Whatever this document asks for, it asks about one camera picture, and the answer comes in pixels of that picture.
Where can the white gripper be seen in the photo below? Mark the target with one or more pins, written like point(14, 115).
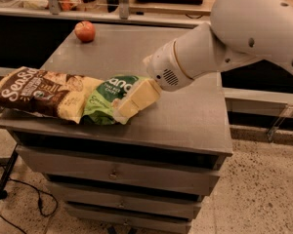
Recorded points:
point(161, 65)

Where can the green rice chip bag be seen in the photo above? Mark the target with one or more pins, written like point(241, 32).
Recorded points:
point(104, 99)

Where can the brown sea salt chip bag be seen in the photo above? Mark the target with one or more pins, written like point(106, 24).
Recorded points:
point(47, 93)

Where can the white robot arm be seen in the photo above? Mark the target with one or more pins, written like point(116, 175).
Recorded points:
point(239, 32)

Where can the grey drawer cabinet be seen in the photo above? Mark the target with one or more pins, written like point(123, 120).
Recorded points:
point(187, 128)

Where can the red apple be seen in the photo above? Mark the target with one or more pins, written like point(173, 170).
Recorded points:
point(85, 31)

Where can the top grey drawer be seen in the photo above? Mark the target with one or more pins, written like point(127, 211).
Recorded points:
point(107, 168)

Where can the grey drawer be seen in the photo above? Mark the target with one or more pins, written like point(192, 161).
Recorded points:
point(147, 221)
point(107, 168)
point(123, 200)

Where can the middle grey drawer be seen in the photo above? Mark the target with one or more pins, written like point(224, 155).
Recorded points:
point(123, 200)

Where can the bottom grey drawer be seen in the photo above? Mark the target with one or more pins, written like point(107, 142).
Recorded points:
point(147, 221)

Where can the black stand leg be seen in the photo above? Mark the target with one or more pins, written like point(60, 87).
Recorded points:
point(7, 164)

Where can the middle metal bracket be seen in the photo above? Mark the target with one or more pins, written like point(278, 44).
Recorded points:
point(123, 9)

